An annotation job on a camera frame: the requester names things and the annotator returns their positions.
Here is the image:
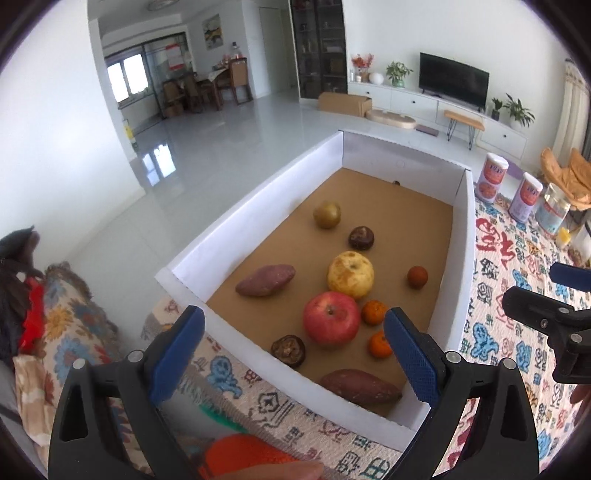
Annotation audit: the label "blue labelled glass jar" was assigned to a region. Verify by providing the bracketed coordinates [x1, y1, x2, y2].
[536, 183, 575, 238]

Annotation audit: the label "leafy potted plant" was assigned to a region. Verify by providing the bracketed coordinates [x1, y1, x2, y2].
[385, 61, 414, 88]

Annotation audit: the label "right red-label canister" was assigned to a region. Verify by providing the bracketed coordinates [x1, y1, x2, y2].
[508, 173, 544, 224]

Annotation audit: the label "black television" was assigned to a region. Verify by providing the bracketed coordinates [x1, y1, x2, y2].
[419, 52, 490, 109]

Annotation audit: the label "purple sweet potato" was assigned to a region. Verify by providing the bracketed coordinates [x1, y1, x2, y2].
[318, 368, 403, 407]
[235, 264, 297, 297]

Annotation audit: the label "dark glass display cabinet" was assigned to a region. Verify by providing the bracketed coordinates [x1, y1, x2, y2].
[290, 0, 348, 100]

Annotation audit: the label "yellow apple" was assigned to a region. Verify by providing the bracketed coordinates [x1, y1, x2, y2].
[327, 251, 375, 297]

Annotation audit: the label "brown cardboard carton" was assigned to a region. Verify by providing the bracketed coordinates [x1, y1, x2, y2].
[318, 91, 373, 117]

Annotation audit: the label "red apple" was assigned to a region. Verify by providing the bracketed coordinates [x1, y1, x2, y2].
[303, 291, 361, 347]

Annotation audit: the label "orange tangerine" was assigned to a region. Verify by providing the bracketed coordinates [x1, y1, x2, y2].
[368, 332, 393, 358]
[361, 300, 387, 326]

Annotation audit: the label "red-label canister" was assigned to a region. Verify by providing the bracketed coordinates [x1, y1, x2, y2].
[508, 173, 544, 224]
[475, 152, 509, 205]

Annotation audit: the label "wooden dining chair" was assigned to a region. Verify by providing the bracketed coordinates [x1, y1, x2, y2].
[182, 74, 204, 114]
[229, 58, 254, 106]

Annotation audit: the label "floral sofa throw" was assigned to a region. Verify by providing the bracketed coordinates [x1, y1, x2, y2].
[14, 261, 153, 476]

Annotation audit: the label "red flowers in vase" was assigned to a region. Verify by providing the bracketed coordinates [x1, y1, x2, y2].
[351, 53, 375, 83]

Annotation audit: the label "person's left hand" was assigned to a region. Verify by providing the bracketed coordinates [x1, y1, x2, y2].
[210, 460, 324, 480]

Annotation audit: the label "white television cabinet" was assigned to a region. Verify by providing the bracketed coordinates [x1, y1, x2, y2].
[347, 80, 529, 160]

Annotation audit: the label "left red-label canister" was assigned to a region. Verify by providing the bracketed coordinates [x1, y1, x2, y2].
[475, 152, 509, 205]

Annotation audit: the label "wooden bench hairpin legs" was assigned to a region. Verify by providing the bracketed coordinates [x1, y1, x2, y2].
[444, 110, 485, 149]

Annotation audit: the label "wooden dining table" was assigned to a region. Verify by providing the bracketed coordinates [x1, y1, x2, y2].
[196, 69, 234, 109]

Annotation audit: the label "clear plastic jar black lid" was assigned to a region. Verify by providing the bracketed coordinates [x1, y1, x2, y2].
[571, 222, 591, 261]

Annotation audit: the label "person's right hand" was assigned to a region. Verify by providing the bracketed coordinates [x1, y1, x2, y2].
[569, 381, 591, 407]

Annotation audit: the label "printed woven blanket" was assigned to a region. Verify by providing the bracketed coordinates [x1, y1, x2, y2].
[141, 187, 591, 480]

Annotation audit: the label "cream hanging fabric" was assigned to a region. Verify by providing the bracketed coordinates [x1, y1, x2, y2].
[551, 58, 591, 162]

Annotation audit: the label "beige oval floor mat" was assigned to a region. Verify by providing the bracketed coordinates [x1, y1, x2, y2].
[367, 110, 417, 131]

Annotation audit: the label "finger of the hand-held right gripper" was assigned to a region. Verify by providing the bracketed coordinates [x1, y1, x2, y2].
[502, 286, 591, 335]
[549, 262, 591, 292]

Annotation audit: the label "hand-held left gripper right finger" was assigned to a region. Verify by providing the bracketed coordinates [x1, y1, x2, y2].
[383, 307, 541, 480]

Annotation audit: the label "orange clothing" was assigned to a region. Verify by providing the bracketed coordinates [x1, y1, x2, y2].
[198, 434, 296, 480]

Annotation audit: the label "large green potted plant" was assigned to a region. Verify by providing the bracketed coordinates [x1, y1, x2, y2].
[505, 93, 536, 130]

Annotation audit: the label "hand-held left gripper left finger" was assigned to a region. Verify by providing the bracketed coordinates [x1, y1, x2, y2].
[48, 305, 206, 480]

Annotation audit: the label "red cloth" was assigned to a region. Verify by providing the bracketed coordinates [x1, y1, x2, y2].
[18, 277, 47, 352]

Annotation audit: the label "framed wall picture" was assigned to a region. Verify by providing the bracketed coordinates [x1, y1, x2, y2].
[202, 14, 223, 51]

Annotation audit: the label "black cloth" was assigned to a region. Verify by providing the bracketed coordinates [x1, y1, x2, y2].
[0, 225, 47, 370]

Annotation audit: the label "white cardboard box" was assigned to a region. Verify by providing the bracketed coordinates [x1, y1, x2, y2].
[154, 130, 476, 450]

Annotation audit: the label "yellow cushioned chair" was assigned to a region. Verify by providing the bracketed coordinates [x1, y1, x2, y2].
[540, 147, 591, 210]

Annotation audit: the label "brown shiitake mushroom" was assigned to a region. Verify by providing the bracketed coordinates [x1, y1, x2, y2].
[270, 335, 306, 368]
[348, 226, 375, 251]

